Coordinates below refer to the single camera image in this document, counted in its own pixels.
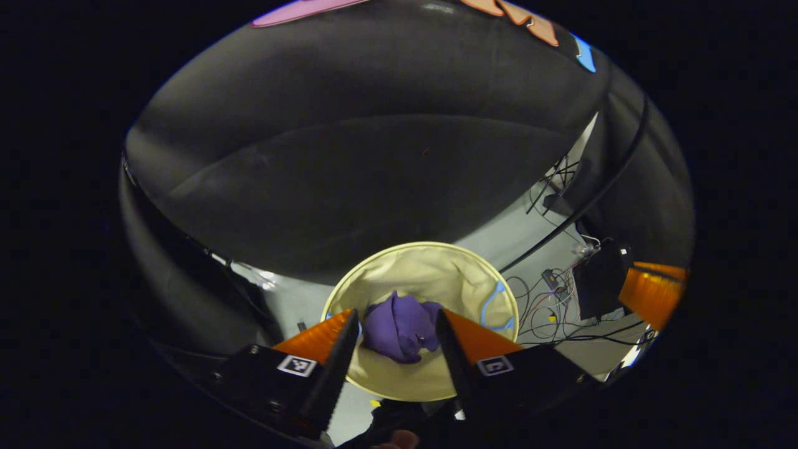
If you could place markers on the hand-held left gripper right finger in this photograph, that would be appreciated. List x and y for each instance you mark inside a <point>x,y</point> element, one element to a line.
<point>458,362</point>

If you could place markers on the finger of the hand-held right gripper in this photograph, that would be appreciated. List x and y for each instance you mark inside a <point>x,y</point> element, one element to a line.
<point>651,296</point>

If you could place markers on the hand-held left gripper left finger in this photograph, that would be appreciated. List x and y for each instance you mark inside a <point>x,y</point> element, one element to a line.
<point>333,374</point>

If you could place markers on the beige laundry hamper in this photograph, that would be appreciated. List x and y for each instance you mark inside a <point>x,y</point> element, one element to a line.
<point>424,274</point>

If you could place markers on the black backdrop cloth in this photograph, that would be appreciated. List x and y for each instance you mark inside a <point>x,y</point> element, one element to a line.
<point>343,156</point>

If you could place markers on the person's dark clothing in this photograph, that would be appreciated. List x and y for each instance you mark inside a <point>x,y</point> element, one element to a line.
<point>386,421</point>

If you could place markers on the purple shirt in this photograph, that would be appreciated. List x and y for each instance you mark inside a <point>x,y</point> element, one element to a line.
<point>399,327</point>

